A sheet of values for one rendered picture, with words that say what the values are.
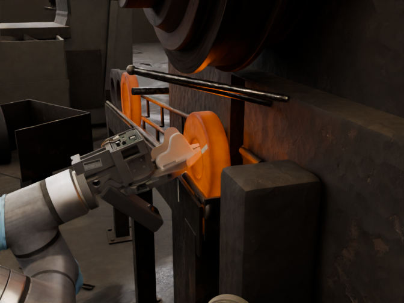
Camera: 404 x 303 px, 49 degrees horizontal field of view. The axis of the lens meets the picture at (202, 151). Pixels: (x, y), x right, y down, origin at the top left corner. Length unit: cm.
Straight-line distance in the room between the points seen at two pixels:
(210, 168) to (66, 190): 22
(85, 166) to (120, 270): 114
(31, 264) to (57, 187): 12
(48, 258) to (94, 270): 110
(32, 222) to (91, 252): 124
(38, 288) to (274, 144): 37
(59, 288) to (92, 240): 136
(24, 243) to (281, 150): 40
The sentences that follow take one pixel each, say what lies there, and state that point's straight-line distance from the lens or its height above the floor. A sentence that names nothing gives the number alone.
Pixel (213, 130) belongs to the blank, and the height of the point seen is 80.
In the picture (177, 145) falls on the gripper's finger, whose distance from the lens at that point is 70.
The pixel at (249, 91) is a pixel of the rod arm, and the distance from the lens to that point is 58.
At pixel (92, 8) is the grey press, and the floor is 92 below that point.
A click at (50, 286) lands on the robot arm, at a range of 66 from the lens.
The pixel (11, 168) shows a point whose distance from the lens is 117.
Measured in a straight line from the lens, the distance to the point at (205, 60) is 58.
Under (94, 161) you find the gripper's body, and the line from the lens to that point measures 69.
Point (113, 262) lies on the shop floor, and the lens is 185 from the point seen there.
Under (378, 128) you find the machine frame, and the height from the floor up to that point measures 87.
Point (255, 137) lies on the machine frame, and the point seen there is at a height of 79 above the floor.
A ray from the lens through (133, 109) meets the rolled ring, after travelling 135.
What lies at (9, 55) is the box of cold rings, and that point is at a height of 66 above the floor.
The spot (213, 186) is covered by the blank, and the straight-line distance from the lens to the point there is 68.
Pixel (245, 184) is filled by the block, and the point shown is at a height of 80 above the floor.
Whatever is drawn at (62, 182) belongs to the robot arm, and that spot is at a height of 73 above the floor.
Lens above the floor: 99
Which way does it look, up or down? 19 degrees down
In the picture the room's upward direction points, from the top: straight up
